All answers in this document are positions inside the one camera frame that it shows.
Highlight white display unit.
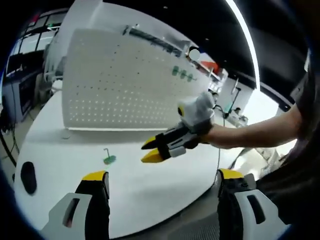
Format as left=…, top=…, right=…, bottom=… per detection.
left=61, top=0, right=201, bottom=60

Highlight person's dark top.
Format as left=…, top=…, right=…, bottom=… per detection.
left=257, top=49, right=320, bottom=226

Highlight white perforated mounting plate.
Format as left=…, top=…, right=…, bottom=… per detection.
left=61, top=27, right=213, bottom=140

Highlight black computer mouse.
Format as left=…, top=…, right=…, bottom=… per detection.
left=20, top=161, right=38, bottom=195

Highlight dark equipment cabinet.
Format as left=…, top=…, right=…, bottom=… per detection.
left=17, top=72, right=43, bottom=116

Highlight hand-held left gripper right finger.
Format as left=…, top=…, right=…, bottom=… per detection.
left=216, top=168, right=280, bottom=240

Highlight red wall panel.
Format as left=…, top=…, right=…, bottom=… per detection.
left=198, top=60, right=222, bottom=75

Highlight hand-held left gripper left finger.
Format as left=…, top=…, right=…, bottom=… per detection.
left=41, top=170, right=111, bottom=240

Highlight grey wall shelf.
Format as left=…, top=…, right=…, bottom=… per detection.
left=122, top=24, right=193, bottom=57

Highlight green kick scooter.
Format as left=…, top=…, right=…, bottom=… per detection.
left=224, top=76, right=242, bottom=118

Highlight ceiling light strip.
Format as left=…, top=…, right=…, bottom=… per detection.
left=223, top=0, right=262, bottom=92

